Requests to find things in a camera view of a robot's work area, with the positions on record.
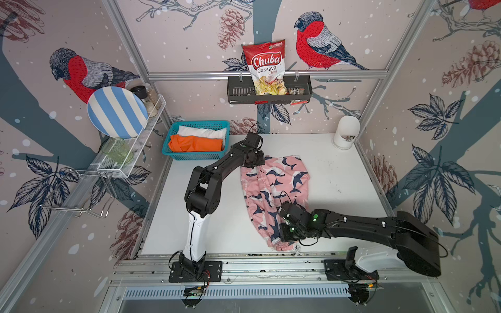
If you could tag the red Chuba chips bag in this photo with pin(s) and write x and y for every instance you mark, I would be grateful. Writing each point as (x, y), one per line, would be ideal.
(267, 67)

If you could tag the clear acrylic wall shelf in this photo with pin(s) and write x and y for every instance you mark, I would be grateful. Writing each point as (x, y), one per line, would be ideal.
(104, 164)

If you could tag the blue white striped plate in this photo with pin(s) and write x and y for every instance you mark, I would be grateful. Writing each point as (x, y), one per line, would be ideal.
(117, 112)

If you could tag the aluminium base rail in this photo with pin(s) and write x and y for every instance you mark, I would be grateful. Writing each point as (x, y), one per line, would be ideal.
(253, 269)

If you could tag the white mannequin head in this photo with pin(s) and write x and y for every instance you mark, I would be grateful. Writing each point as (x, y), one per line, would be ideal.
(348, 130)

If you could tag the metal wire rack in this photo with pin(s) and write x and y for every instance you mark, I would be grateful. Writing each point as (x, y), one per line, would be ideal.
(93, 194)

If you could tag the teal plastic basket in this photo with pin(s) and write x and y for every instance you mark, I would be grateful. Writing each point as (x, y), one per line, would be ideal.
(214, 125)

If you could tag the pink patterned cloth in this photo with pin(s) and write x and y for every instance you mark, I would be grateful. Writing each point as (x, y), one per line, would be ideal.
(267, 187)

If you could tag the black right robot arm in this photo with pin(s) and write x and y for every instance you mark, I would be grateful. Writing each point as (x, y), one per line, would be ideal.
(400, 241)

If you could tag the dark lid spice jar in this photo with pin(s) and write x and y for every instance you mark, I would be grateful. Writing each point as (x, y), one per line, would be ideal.
(141, 93)

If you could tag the orange cloth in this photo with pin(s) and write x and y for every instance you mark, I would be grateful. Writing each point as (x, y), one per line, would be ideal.
(194, 144)

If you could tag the white shorts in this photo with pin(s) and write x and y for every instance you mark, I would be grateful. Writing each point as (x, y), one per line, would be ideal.
(202, 133)

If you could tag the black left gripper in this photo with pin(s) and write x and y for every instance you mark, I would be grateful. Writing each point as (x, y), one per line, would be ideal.
(261, 159)

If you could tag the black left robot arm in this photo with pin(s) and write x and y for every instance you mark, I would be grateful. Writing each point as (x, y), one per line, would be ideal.
(203, 195)

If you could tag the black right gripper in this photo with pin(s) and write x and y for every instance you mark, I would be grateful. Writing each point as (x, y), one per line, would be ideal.
(283, 235)

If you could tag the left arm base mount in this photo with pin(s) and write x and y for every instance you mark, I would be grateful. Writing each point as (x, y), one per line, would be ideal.
(209, 271)

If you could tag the green glass cup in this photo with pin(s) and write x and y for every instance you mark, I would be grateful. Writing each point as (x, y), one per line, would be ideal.
(117, 150)

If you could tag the beige spice jar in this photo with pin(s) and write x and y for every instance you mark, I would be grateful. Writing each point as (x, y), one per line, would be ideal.
(151, 102)

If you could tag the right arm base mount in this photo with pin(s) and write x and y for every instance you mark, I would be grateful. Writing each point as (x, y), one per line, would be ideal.
(346, 270)

